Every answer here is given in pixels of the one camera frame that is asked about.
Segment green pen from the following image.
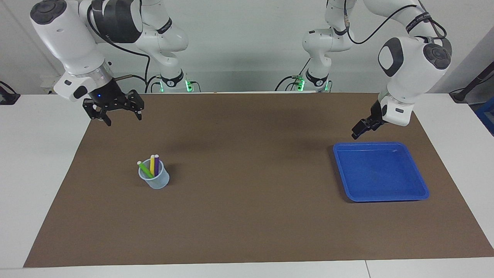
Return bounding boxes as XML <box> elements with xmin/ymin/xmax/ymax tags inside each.
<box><xmin>137</xmin><ymin>161</ymin><xmax>154</xmax><ymax>179</ymax></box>

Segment blue plastic tray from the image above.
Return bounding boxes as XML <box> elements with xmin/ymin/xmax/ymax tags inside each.
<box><xmin>333</xmin><ymin>142</ymin><xmax>430</xmax><ymax>202</ymax></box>

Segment white power strip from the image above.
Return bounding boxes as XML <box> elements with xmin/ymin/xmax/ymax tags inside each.
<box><xmin>41</xmin><ymin>76</ymin><xmax>64</xmax><ymax>95</ymax></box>

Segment clear plastic cup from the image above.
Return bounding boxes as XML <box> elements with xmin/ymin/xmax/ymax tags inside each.
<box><xmin>138</xmin><ymin>158</ymin><xmax>170</xmax><ymax>190</ymax></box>

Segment black stand pole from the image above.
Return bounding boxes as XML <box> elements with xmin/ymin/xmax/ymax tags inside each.
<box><xmin>450</xmin><ymin>62</ymin><xmax>494</xmax><ymax>104</ymax></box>

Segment blue crate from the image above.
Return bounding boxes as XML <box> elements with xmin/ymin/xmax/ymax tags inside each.
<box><xmin>475</xmin><ymin>101</ymin><xmax>494</xmax><ymax>136</ymax></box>

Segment brown table mat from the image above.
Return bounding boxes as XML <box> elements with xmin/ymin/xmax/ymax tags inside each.
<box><xmin>23</xmin><ymin>92</ymin><xmax>494</xmax><ymax>268</ymax></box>

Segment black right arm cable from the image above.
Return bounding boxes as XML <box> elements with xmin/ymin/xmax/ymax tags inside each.
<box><xmin>87</xmin><ymin>4</ymin><xmax>159</xmax><ymax>93</ymax></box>

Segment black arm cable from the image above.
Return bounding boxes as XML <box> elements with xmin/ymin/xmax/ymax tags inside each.
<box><xmin>87</xmin><ymin>4</ymin><xmax>159</xmax><ymax>93</ymax></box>
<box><xmin>343</xmin><ymin>0</ymin><xmax>448</xmax><ymax>45</ymax></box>

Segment black base cables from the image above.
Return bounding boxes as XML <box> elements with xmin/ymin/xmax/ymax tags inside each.
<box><xmin>275</xmin><ymin>57</ymin><xmax>311</xmax><ymax>92</ymax></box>
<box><xmin>145</xmin><ymin>75</ymin><xmax>201</xmax><ymax>93</ymax></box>

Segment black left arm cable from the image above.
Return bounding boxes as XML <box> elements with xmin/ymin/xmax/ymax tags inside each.
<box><xmin>343</xmin><ymin>0</ymin><xmax>448</xmax><ymax>45</ymax></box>

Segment black clamp mount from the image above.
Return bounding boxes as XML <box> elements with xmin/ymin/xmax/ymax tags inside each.
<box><xmin>0</xmin><ymin>81</ymin><xmax>20</xmax><ymax>105</ymax></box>

